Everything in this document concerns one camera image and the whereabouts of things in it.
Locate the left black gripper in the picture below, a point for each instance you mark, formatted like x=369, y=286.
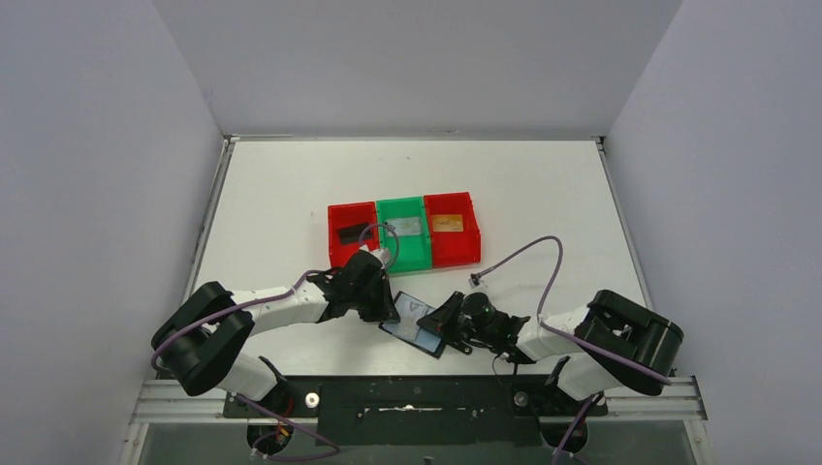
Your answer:
x=370, y=294

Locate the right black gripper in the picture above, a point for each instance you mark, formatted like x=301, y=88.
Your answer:
x=443, y=320

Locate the black leather card holder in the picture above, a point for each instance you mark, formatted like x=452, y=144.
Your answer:
x=429, y=343

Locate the silver diamond print card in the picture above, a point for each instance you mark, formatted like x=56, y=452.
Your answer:
x=410, y=310

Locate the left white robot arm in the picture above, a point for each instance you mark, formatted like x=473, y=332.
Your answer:
x=201, y=343

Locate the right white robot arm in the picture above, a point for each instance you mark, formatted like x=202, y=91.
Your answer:
x=609, y=342

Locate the black card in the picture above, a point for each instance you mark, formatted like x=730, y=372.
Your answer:
x=352, y=234

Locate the silver card with magnetic stripe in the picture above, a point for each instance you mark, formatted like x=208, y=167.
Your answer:
x=405, y=226

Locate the gold credit card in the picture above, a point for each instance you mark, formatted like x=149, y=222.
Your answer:
x=447, y=223

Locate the left red plastic bin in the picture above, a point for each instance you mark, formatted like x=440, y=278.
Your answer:
x=346, y=223

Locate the red plastic bin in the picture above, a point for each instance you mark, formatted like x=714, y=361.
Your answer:
x=454, y=248
x=346, y=223

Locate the green plastic bin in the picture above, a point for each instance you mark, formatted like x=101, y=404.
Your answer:
x=413, y=253

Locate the right red plastic bin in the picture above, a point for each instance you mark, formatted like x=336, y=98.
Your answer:
x=454, y=248

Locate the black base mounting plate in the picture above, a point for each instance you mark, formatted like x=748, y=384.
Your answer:
x=338, y=412

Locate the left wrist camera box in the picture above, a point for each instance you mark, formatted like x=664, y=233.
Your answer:
x=383, y=255

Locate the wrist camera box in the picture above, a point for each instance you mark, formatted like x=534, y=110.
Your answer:
x=383, y=255
x=476, y=280

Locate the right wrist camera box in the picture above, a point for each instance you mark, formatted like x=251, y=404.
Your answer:
x=476, y=280

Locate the aluminium table edge rail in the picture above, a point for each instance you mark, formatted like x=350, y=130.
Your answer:
x=218, y=181

